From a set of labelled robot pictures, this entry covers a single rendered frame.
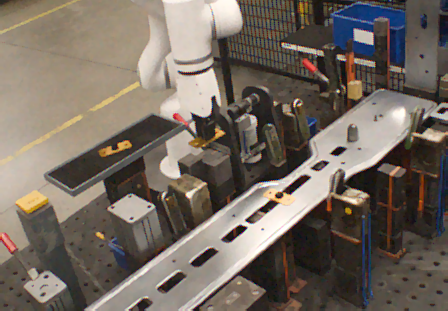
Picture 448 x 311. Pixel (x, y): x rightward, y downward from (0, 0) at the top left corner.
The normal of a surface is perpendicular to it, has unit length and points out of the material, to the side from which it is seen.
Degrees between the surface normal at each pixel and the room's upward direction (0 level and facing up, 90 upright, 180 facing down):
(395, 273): 0
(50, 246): 90
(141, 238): 90
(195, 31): 90
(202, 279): 0
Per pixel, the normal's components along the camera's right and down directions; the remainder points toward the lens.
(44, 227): 0.72, 0.27
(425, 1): -0.69, 0.45
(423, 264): -0.14, -0.85
